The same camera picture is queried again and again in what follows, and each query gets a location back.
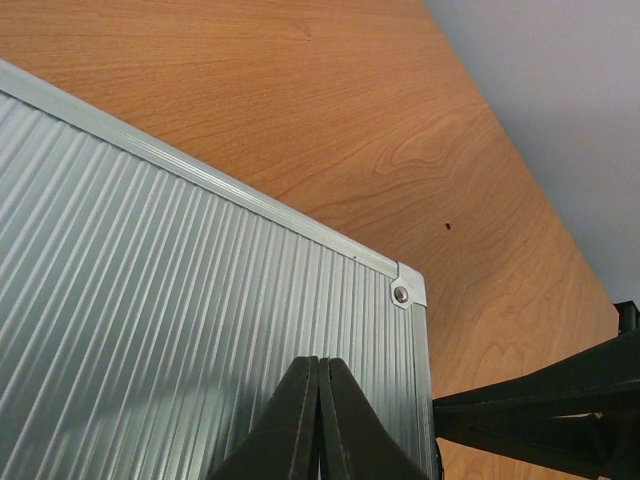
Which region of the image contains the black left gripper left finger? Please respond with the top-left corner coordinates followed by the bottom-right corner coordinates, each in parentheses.
top-left (210, 357), bottom-right (320, 479)

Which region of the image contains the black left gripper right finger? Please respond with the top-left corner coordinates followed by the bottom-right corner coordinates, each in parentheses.
top-left (319, 358), bottom-right (428, 479)

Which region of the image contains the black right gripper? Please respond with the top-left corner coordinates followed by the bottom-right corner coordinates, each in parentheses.
top-left (433, 301), bottom-right (639, 479)

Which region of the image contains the aluminium poker case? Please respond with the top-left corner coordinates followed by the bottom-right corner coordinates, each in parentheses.
top-left (1, 63), bottom-right (438, 479)

